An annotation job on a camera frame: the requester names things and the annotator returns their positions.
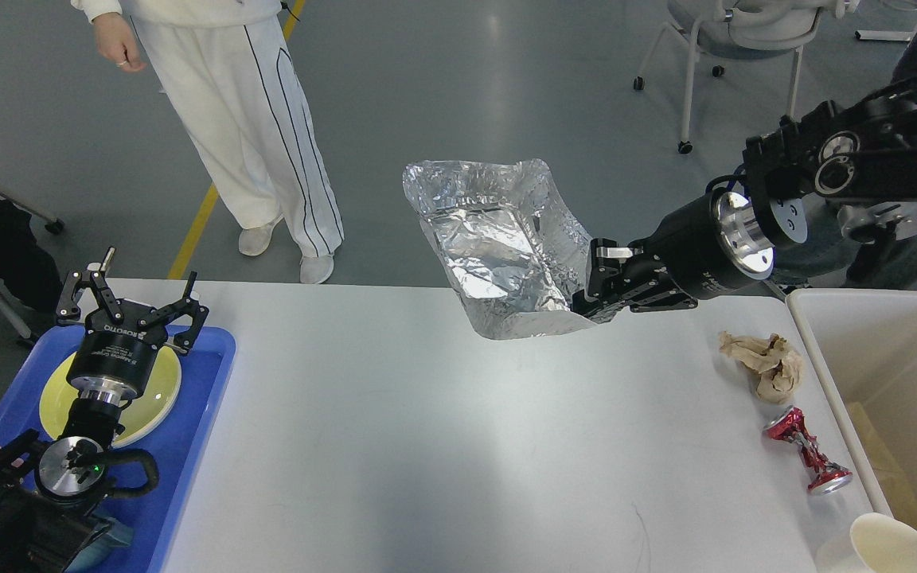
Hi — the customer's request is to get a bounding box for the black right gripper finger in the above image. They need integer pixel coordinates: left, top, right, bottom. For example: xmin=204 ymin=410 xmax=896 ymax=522
xmin=602 ymin=289 xmax=698 ymax=314
xmin=572 ymin=239 xmax=666 ymax=317

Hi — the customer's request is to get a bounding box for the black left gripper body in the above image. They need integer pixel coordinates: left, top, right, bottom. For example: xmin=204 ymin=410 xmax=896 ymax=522
xmin=66 ymin=310 xmax=168 ymax=405

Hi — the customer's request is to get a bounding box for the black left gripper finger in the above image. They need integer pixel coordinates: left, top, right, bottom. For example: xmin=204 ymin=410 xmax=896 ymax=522
xmin=56 ymin=247 xmax=127 ymax=327
xmin=153 ymin=272 xmax=211 ymax=356

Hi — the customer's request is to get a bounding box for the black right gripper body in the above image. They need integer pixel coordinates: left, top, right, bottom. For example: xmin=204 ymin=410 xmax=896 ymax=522
xmin=642 ymin=191 xmax=775 ymax=300

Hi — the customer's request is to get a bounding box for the yellow plastic plate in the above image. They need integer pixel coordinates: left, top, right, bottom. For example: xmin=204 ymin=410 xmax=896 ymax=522
xmin=37 ymin=347 xmax=181 ymax=447

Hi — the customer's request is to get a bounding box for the aluminium foil tray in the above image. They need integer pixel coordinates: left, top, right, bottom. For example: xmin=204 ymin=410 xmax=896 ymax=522
xmin=403 ymin=159 xmax=615 ymax=340

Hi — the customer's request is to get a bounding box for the brown paper ball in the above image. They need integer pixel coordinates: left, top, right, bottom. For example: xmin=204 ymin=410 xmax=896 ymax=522
xmin=718 ymin=331 xmax=804 ymax=405

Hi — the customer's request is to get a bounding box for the teal green mug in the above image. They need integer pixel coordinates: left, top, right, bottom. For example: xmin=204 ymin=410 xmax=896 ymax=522
xmin=65 ymin=518 xmax=135 ymax=572

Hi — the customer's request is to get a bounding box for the brown paper bag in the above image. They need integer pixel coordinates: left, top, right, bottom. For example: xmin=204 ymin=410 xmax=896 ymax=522
xmin=845 ymin=402 xmax=917 ymax=530

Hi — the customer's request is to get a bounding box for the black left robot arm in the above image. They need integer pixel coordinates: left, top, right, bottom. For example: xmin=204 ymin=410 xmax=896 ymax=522
xmin=0 ymin=248 xmax=209 ymax=572

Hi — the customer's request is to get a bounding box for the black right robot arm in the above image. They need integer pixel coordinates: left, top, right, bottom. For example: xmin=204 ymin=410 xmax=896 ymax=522
xmin=570 ymin=76 xmax=917 ymax=322

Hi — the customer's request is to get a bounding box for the person in blue jeans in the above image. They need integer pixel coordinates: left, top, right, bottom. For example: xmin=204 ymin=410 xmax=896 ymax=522
xmin=771 ymin=32 xmax=917 ymax=293

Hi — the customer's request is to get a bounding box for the blue plastic tray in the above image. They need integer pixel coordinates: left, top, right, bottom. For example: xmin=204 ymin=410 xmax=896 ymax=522
xmin=0 ymin=325 xmax=236 ymax=572

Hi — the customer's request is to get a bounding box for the person in black trousers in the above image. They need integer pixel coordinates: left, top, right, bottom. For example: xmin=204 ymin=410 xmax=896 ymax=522
xmin=0 ymin=197 xmax=63 ymax=314

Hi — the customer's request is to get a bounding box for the crushed red soda can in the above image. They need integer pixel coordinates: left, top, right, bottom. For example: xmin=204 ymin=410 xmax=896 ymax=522
xmin=762 ymin=405 xmax=854 ymax=496

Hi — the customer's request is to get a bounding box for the white plastic bin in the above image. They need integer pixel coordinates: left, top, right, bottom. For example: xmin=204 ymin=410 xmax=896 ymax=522
xmin=786 ymin=289 xmax=917 ymax=517

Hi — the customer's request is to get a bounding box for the white grey office chair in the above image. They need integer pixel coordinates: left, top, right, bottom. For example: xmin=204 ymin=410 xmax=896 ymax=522
xmin=633 ymin=1 xmax=859 ymax=154

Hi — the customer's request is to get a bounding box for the person in white tracksuit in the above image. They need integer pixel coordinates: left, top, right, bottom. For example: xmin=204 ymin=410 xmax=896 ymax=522
xmin=73 ymin=1 xmax=345 ymax=284

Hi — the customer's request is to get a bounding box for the white paper cup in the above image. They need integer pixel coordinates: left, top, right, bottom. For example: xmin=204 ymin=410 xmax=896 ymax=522
xmin=814 ymin=513 xmax=917 ymax=572

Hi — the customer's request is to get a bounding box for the white table base frame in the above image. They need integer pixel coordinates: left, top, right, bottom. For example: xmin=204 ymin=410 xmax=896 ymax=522
xmin=853 ymin=1 xmax=917 ymax=44

